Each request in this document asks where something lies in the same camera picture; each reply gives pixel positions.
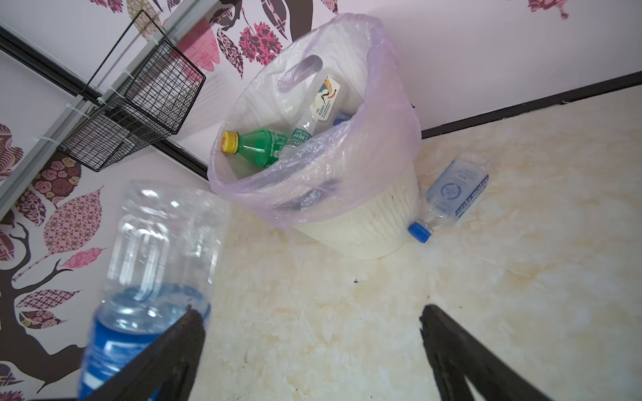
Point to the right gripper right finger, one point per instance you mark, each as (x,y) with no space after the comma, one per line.
(458,360)

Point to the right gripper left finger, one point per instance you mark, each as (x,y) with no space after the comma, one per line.
(155,361)

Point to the Pocari bottle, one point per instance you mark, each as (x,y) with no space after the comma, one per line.
(167,247)

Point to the crushed clear bottle blue cap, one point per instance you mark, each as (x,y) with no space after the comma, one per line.
(448,198)

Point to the green bottle yellow cap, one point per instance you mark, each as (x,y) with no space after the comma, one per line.
(261,147)

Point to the clear bottle bird label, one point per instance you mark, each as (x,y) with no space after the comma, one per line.
(321,105)

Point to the white ribbed waste bin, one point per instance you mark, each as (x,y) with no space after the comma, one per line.
(374,229)

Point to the pink plastic bin liner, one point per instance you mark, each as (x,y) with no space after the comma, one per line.
(342,167)

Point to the aluminium left side rail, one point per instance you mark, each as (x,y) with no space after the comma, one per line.
(187,15)

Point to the black wire mesh basket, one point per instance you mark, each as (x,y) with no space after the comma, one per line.
(151,105)

